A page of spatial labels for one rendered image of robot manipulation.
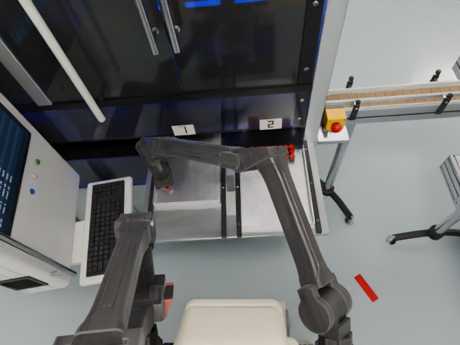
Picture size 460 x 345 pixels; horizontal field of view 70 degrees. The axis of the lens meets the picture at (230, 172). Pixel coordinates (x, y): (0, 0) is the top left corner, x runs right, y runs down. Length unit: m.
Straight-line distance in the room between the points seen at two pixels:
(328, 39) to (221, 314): 0.79
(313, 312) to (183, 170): 0.83
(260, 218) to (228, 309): 0.59
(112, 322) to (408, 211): 2.12
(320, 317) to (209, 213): 0.65
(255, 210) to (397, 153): 1.56
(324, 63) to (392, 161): 1.55
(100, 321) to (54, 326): 1.87
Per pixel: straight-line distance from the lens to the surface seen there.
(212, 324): 0.69
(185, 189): 1.34
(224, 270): 2.11
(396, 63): 3.24
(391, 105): 1.57
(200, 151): 0.94
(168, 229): 1.28
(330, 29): 1.05
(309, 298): 0.76
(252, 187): 1.31
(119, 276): 0.58
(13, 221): 1.19
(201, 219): 1.27
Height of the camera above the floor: 2.03
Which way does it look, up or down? 59 degrees down
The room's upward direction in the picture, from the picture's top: 10 degrees counter-clockwise
